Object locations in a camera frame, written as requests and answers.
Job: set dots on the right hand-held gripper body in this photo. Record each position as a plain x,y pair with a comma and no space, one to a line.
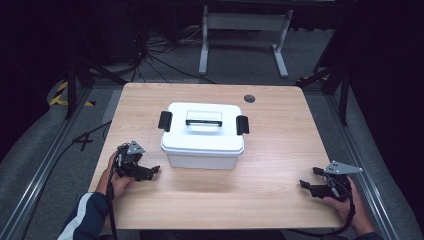
336,186

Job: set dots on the white plastic storage box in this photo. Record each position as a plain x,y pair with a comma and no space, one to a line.
203,161

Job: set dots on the yellow black floor tape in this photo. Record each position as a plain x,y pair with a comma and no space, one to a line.
58,96

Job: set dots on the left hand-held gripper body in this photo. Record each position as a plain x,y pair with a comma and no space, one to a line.
128,163

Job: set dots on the black metal stand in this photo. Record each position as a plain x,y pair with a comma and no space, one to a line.
71,90
343,96

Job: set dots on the black box latch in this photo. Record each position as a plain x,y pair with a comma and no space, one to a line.
242,125
165,121

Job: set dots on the person's left hand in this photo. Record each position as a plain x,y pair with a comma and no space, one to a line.
115,185

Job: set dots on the person's right hand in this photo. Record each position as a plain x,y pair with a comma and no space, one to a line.
358,213

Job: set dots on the white metal stand frame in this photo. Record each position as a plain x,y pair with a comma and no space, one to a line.
245,21

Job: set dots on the aluminium floor rail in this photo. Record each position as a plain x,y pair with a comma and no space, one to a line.
43,170
370,186

